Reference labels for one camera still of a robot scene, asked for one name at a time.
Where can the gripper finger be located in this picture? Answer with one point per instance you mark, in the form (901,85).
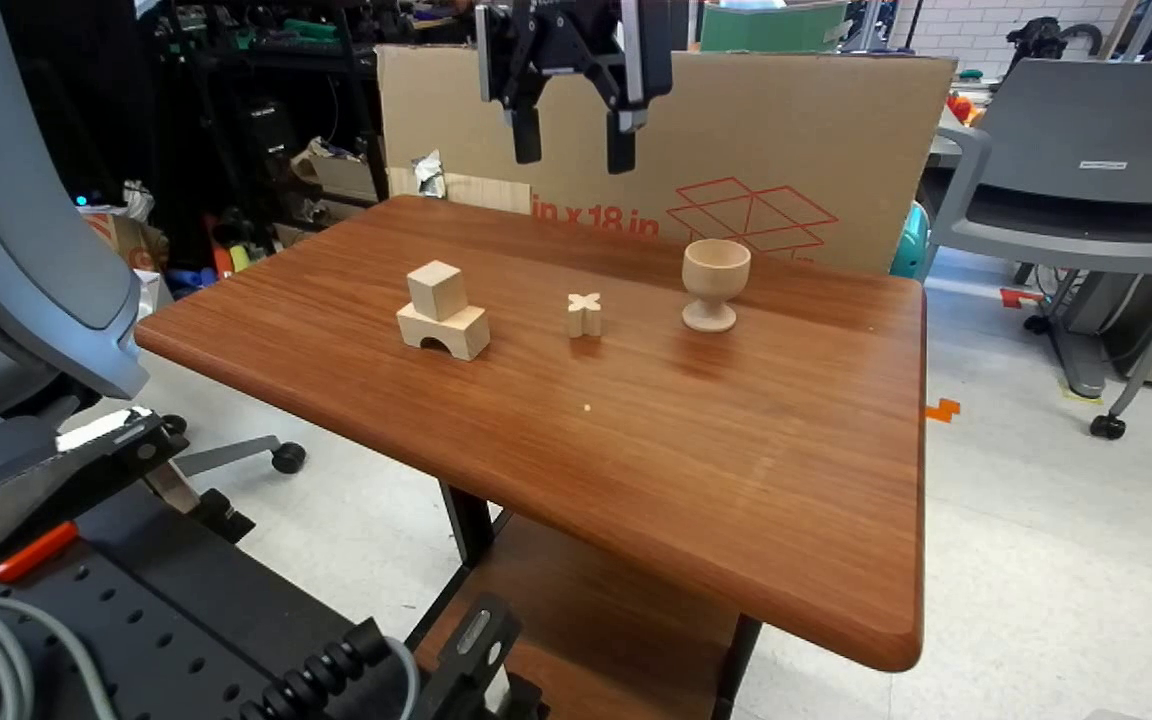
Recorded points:
(621,150)
(526,135)

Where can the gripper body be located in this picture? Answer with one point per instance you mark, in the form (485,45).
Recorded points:
(571,25)

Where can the wooden star block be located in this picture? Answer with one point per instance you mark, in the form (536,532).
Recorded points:
(584,314)

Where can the teal plastic object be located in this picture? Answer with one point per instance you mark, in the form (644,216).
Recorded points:
(911,245)

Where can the crumpled silver wrapper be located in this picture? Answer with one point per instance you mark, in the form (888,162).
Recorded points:
(430,175)

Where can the wooden goblet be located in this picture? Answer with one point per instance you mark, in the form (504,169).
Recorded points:
(715,270)

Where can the large cardboard box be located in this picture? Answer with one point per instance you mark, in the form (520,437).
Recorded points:
(796,130)

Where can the wooden cube block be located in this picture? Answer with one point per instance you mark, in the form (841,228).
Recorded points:
(436,290)

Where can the green box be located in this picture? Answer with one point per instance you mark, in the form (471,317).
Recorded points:
(771,28)

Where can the wooden arch block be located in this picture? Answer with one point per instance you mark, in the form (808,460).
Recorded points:
(466,335)

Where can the cluttered black shelf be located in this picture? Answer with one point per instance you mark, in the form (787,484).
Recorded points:
(256,120)

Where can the small cardboard box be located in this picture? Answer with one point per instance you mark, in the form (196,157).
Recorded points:
(131,240)

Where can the office chair base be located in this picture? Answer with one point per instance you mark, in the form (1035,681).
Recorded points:
(236,455)

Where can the grey chair on casters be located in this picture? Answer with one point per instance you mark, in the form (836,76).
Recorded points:
(1086,200)

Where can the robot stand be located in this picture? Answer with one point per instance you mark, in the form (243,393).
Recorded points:
(166,620)

